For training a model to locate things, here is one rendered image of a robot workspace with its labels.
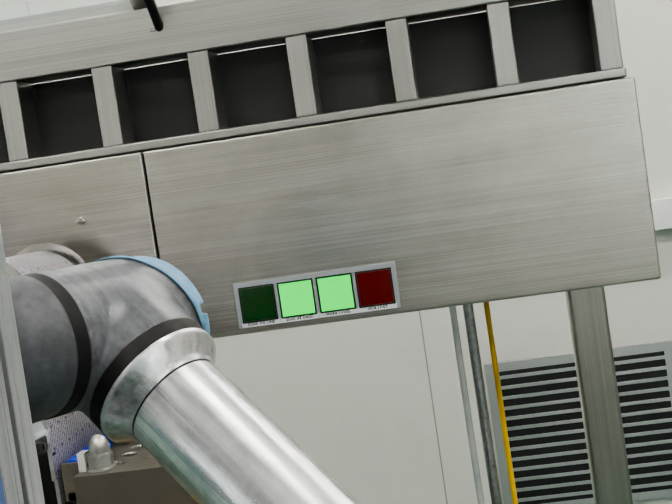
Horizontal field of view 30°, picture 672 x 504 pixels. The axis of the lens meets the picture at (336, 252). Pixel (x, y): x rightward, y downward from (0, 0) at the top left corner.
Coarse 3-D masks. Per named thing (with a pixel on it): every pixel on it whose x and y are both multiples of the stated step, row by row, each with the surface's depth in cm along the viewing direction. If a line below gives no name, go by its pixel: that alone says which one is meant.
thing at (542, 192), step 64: (320, 128) 188; (384, 128) 187; (448, 128) 186; (512, 128) 185; (576, 128) 184; (640, 128) 183; (0, 192) 194; (64, 192) 193; (128, 192) 192; (192, 192) 191; (256, 192) 190; (320, 192) 189; (384, 192) 188; (448, 192) 187; (512, 192) 186; (576, 192) 185; (640, 192) 184; (192, 256) 192; (256, 256) 191; (320, 256) 190; (384, 256) 188; (448, 256) 187; (512, 256) 186; (576, 256) 185; (640, 256) 184; (320, 320) 190
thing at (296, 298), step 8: (280, 288) 190; (288, 288) 190; (296, 288) 190; (304, 288) 189; (280, 296) 190; (288, 296) 190; (296, 296) 190; (304, 296) 190; (312, 296) 189; (288, 304) 190; (296, 304) 190; (304, 304) 190; (312, 304) 189; (288, 312) 190; (296, 312) 190; (304, 312) 190; (312, 312) 190
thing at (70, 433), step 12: (48, 420) 163; (60, 420) 167; (72, 420) 172; (84, 420) 176; (60, 432) 166; (72, 432) 171; (84, 432) 176; (96, 432) 181; (48, 444) 162; (60, 444) 166; (72, 444) 170; (84, 444) 175; (48, 456) 162; (60, 456) 165; (60, 468) 165
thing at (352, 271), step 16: (320, 272) 189; (336, 272) 189; (352, 272) 189; (240, 288) 191; (272, 288) 190; (352, 288) 189; (240, 304) 191; (320, 304) 189; (384, 304) 188; (400, 304) 188; (240, 320) 191; (272, 320) 190; (288, 320) 190; (304, 320) 190
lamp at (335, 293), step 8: (320, 280) 189; (328, 280) 189; (336, 280) 189; (344, 280) 189; (320, 288) 189; (328, 288) 189; (336, 288) 189; (344, 288) 189; (320, 296) 189; (328, 296) 189; (336, 296) 189; (344, 296) 189; (352, 296) 189; (328, 304) 189; (336, 304) 189; (344, 304) 189; (352, 304) 189
